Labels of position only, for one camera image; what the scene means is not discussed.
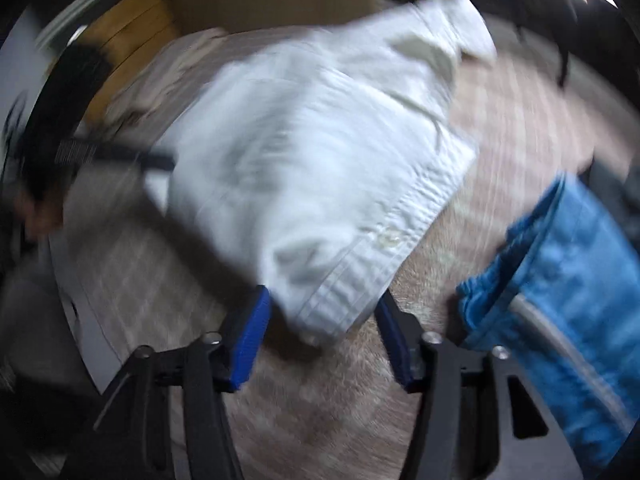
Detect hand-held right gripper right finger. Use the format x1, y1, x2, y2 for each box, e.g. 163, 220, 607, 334
374, 290, 586, 480

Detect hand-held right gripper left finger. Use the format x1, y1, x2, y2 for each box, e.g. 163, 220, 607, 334
60, 284, 273, 480

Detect dark grey garment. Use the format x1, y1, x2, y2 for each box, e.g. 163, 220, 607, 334
587, 157, 640, 226

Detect blue jeans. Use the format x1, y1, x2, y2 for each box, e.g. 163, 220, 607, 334
457, 172, 640, 466

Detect person's left hand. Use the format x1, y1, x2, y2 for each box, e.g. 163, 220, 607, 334
15, 191, 67, 242

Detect pine plank board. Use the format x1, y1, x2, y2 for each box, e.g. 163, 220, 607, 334
85, 0, 177, 111

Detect white shirt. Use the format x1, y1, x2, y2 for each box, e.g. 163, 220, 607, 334
145, 0, 498, 346

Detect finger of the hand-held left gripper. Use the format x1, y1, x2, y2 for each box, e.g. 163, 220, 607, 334
55, 141, 177, 171

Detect folded cream garment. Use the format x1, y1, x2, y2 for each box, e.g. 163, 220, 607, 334
115, 30, 226, 121

